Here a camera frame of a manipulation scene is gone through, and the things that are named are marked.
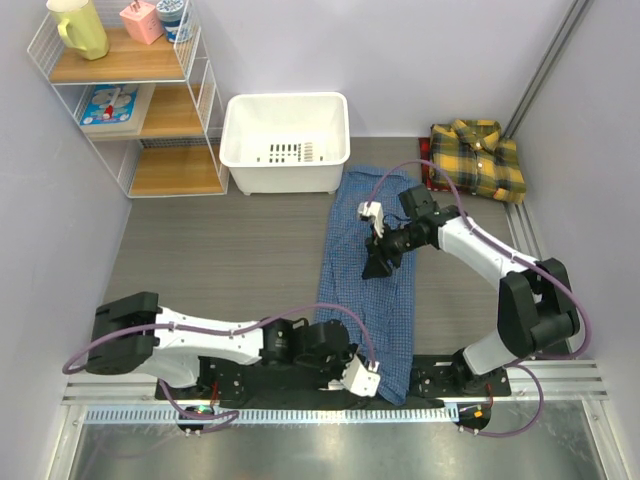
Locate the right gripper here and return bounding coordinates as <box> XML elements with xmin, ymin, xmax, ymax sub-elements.
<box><xmin>363</xmin><ymin>221</ymin><xmax>428</xmax><ymax>280</ymax></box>

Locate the blue checked long sleeve shirt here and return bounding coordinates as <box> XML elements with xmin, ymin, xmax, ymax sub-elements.
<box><xmin>317</xmin><ymin>165</ymin><xmax>416</xmax><ymax>406</ymax></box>

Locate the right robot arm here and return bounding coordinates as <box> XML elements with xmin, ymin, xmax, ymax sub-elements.
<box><xmin>358</xmin><ymin>185</ymin><xmax>580</xmax><ymax>395</ymax></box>

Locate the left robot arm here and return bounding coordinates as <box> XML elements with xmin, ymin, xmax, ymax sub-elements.
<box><xmin>86</xmin><ymin>292</ymin><xmax>357</xmax><ymax>399</ymax></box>

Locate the yellow plaid folded shirt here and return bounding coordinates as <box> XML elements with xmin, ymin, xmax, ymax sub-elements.
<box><xmin>427</xmin><ymin>119</ymin><xmax>526</xmax><ymax>204</ymax></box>

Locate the white plastic basket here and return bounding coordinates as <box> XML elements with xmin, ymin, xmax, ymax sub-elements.
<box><xmin>219</xmin><ymin>92</ymin><xmax>351</xmax><ymax>196</ymax></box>

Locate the blue white picture book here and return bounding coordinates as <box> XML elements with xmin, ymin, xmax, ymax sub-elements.
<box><xmin>79</xmin><ymin>84</ymin><xmax>139</xmax><ymax>134</ymax></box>

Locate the blue white round tin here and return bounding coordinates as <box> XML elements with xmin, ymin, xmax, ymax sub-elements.
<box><xmin>156</xmin><ymin>0</ymin><xmax>191</xmax><ymax>44</ymax></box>

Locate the pink box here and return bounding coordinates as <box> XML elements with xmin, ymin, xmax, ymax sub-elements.
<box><xmin>119</xmin><ymin>0</ymin><xmax>163</xmax><ymax>45</ymax></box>

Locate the yellow plastic pitcher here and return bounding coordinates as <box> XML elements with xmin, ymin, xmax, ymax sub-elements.
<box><xmin>46</xmin><ymin>0</ymin><xmax>109</xmax><ymax>61</ymax></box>

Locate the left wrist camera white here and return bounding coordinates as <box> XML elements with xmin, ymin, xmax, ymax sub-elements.
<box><xmin>340</xmin><ymin>355</ymin><xmax>381</xmax><ymax>398</ymax></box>

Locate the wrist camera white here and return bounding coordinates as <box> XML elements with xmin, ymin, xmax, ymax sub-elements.
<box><xmin>357</xmin><ymin>201</ymin><xmax>385</xmax><ymax>238</ymax></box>
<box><xmin>340</xmin><ymin>355</ymin><xmax>381</xmax><ymax>398</ymax></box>

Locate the white slotted cable duct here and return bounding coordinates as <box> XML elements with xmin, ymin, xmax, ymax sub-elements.
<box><xmin>84</xmin><ymin>404</ymin><xmax>459</xmax><ymax>425</ymax></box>

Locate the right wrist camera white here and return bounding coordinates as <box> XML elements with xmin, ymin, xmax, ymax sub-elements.
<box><xmin>357</xmin><ymin>201</ymin><xmax>385</xmax><ymax>238</ymax></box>

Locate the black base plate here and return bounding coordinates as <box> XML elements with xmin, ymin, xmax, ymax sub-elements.
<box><xmin>169</xmin><ymin>355</ymin><xmax>511</xmax><ymax>410</ymax></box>

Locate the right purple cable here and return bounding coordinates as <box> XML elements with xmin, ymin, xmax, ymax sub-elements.
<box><xmin>364</xmin><ymin>159</ymin><xmax>596</xmax><ymax>439</ymax></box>

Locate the aluminium frame rail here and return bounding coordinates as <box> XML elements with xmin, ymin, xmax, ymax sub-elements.
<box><xmin>62</xmin><ymin>360</ymin><xmax>609</xmax><ymax>405</ymax></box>

